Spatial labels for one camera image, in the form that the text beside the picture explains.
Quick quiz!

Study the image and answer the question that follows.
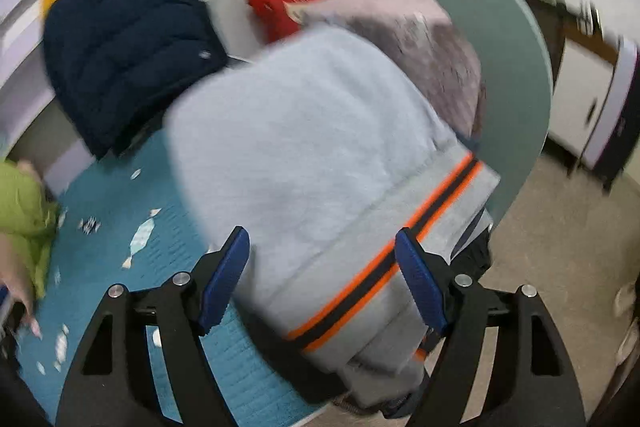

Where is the white shoe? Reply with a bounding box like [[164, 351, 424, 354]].
[[612, 281, 640, 319]]

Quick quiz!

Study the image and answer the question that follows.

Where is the yellow and navy puffer jacket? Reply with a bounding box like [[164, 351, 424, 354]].
[[40, 0, 232, 160]]

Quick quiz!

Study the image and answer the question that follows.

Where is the green quilt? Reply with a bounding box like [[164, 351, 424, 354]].
[[0, 159, 61, 301]]

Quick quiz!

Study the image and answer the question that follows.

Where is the grey zip jacket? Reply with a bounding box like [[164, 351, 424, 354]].
[[162, 24, 502, 419]]

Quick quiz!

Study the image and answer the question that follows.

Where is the person's left hand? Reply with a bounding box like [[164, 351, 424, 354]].
[[0, 234, 42, 339]]

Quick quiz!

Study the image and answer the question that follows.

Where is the pink patterned covered stool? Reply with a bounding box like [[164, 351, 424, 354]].
[[299, 0, 487, 140]]

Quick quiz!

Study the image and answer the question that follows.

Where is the red bag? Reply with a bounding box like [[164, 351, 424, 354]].
[[247, 0, 331, 46]]

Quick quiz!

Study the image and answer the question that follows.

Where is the teal bed frame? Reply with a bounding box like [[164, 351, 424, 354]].
[[350, 0, 554, 221]]

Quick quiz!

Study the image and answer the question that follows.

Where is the white cabinet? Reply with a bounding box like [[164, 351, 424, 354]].
[[547, 7, 622, 174]]

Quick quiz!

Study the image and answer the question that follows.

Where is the teal patterned bed sheet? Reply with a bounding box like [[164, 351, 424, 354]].
[[14, 126, 322, 427]]

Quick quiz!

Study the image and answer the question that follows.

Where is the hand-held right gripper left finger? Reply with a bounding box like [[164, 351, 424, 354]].
[[55, 226, 251, 427]]

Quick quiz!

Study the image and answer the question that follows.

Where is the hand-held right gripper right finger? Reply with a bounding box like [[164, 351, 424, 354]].
[[394, 227, 586, 427]]

